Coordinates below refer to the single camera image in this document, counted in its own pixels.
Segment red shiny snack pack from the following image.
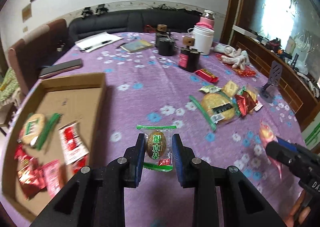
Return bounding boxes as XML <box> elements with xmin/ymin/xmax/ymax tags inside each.
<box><xmin>235</xmin><ymin>91</ymin><xmax>256</xmax><ymax>117</ymax></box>

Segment red crinkled candy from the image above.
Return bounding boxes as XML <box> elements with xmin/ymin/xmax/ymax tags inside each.
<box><xmin>14</xmin><ymin>144</ymin><xmax>33</xmax><ymax>163</ymax></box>

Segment round cracker pack green stripe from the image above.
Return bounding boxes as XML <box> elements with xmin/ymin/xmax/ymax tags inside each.
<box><xmin>18</xmin><ymin>113</ymin><xmax>61</xmax><ymax>151</ymax></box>

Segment yellow biscuit pack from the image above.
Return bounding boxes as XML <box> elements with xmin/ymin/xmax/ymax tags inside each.
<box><xmin>221</xmin><ymin>80</ymin><xmax>239</xmax><ymax>98</ymax></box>
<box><xmin>245</xmin><ymin>85</ymin><xmax>258</xmax><ymax>104</ymax></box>

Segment green egg snack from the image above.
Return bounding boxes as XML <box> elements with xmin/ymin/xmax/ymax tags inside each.
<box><xmin>136</xmin><ymin>125</ymin><xmax>177</xmax><ymax>172</ymax></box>

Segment pink thermos bottle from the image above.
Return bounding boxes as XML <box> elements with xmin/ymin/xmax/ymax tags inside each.
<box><xmin>196</xmin><ymin>10</ymin><xmax>215</xmax><ymax>29</ymax></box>

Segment green floral cloth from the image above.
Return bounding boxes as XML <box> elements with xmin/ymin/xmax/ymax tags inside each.
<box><xmin>0</xmin><ymin>67</ymin><xmax>21</xmax><ymax>107</ymax></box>

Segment black tea tin rear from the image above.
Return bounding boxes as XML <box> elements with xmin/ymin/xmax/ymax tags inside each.
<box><xmin>155</xmin><ymin>24</ymin><xmax>175</xmax><ymax>57</ymax></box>

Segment green white cookie pack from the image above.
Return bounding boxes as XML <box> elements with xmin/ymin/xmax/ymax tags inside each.
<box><xmin>199</xmin><ymin>85</ymin><xmax>222</xmax><ymax>94</ymax></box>

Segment dark red gold snack pack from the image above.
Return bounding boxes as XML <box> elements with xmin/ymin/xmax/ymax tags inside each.
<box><xmin>17</xmin><ymin>159</ymin><xmax>46</xmax><ymax>199</ymax></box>

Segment purple phone stand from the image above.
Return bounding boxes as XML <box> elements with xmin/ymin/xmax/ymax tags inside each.
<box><xmin>258</xmin><ymin>61</ymin><xmax>283</xmax><ymax>103</ymax></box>

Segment red foil bag under gloves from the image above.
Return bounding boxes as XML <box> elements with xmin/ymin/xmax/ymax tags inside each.
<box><xmin>216</xmin><ymin>54</ymin><xmax>257</xmax><ymax>77</ymax></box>

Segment black tea tin red label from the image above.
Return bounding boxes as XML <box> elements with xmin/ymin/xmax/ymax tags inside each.
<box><xmin>178</xmin><ymin>36</ymin><xmax>200</xmax><ymax>72</ymax></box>

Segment purple floral tablecloth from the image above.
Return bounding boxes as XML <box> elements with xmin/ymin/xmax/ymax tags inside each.
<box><xmin>57</xmin><ymin>33</ymin><xmax>304</xmax><ymax>226</ymax></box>

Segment white paper stack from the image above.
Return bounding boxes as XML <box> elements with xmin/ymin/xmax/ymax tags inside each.
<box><xmin>75</xmin><ymin>32</ymin><xmax>123</xmax><ymax>53</ymax></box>

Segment small book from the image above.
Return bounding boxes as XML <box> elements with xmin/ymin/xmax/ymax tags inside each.
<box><xmin>120</xmin><ymin>39</ymin><xmax>153</xmax><ymax>53</ymax></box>

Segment person's hand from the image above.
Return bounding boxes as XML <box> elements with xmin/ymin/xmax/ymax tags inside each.
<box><xmin>284</xmin><ymin>190</ymin><xmax>311</xmax><ymax>227</ymax></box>

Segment black leather sofa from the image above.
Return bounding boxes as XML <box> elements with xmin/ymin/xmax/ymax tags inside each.
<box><xmin>42</xmin><ymin>8</ymin><xmax>203</xmax><ymax>68</ymax></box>

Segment white work gloves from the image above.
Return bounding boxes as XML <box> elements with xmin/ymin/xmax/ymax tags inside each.
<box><xmin>213</xmin><ymin>44</ymin><xmax>250</xmax><ymax>65</ymax></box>

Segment white plastic jar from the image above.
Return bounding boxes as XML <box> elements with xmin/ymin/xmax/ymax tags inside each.
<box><xmin>193</xmin><ymin>25</ymin><xmax>214</xmax><ymax>55</ymax></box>

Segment shallow cardboard box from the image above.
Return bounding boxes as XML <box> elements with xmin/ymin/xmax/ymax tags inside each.
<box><xmin>1</xmin><ymin>72</ymin><xmax>106</xmax><ymax>226</ymax></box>

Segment white red small sachet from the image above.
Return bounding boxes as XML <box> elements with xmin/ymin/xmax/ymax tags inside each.
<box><xmin>254</xmin><ymin>101</ymin><xmax>263</xmax><ymax>112</ymax></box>

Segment pink long snack pack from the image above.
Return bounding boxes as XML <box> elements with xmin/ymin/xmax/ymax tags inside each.
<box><xmin>42</xmin><ymin>160</ymin><xmax>65</xmax><ymax>198</ymax></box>

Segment black smartphone in case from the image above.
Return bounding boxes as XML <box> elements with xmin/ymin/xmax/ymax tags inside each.
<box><xmin>39</xmin><ymin>59</ymin><xmax>83</xmax><ymax>79</ymax></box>

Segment red candy bar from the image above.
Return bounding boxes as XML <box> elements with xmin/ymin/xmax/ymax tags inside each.
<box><xmin>195</xmin><ymin>68</ymin><xmax>219</xmax><ymax>83</ymax></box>

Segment brown armchair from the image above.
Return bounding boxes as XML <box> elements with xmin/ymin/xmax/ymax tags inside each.
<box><xmin>8</xmin><ymin>18</ymin><xmax>70</xmax><ymax>96</ymax></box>

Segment black pen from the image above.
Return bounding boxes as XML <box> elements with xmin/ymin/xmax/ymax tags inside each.
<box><xmin>81</xmin><ymin>40</ymin><xmax>112</xmax><ymax>51</ymax></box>

